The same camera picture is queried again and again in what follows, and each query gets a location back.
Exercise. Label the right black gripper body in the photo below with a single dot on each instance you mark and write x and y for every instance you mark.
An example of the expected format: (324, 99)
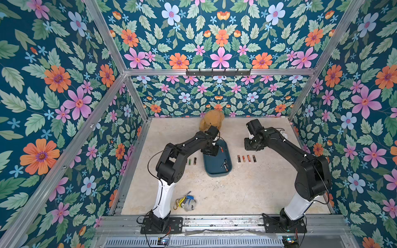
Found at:
(251, 144)

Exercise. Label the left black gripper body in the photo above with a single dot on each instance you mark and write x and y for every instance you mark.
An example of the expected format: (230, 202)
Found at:
(212, 150)

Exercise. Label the teal plastic storage tray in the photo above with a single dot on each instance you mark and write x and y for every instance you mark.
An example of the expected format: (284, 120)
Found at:
(221, 164)

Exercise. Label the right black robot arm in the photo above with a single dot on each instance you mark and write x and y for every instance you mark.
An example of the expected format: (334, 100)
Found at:
(313, 175)

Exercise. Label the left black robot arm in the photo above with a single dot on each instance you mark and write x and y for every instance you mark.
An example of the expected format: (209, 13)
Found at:
(172, 163)

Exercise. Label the brown teddy bear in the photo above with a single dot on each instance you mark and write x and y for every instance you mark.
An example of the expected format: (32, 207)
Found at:
(212, 118)

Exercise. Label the black wall hook rail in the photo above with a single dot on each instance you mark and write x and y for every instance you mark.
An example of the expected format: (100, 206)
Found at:
(217, 72)

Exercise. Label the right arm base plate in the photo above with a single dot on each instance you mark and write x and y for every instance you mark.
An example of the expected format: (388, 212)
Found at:
(282, 224)

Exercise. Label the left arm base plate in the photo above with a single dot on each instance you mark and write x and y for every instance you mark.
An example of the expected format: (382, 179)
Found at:
(172, 225)

